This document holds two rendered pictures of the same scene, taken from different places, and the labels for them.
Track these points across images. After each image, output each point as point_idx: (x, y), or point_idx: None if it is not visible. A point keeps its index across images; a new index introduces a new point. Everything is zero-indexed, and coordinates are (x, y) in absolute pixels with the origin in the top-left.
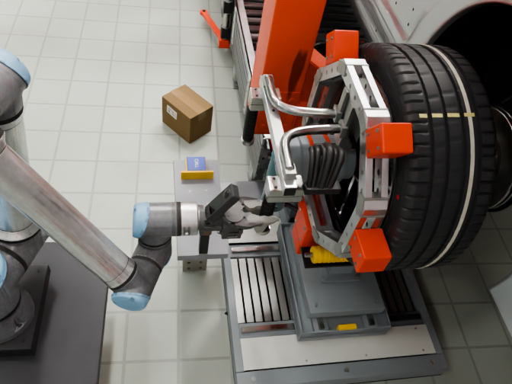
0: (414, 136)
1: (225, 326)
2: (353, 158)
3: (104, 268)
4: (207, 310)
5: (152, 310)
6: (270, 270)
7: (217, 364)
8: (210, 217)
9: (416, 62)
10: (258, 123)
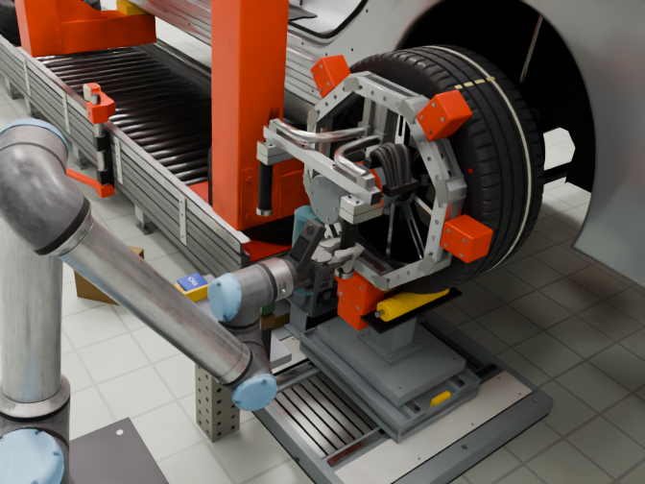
0: None
1: (303, 475)
2: None
3: (224, 350)
4: (271, 470)
5: None
6: (317, 392)
7: None
8: (299, 265)
9: (420, 53)
10: (243, 214)
